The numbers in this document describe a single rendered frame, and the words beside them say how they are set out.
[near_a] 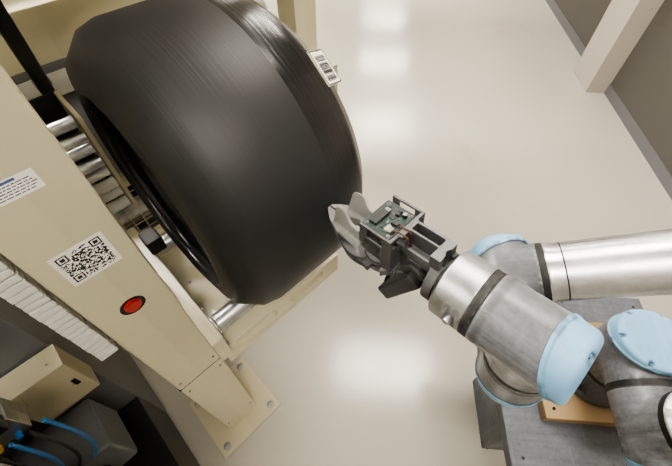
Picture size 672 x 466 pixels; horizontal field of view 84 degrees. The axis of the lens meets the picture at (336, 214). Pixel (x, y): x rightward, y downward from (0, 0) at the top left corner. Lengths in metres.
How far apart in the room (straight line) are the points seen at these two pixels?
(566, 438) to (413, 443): 0.67
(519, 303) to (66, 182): 0.56
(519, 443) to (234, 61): 1.08
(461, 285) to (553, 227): 2.02
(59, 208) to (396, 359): 1.48
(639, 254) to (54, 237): 0.77
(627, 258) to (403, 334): 1.34
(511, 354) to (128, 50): 0.57
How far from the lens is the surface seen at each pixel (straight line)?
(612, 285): 0.62
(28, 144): 0.55
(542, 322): 0.44
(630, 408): 1.06
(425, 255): 0.48
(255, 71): 0.55
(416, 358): 1.81
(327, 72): 0.61
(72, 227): 0.63
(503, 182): 2.56
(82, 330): 0.80
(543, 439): 1.23
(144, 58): 0.56
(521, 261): 0.60
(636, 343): 1.05
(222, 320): 0.88
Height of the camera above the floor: 1.70
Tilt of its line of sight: 51 degrees down
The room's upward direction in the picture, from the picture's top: straight up
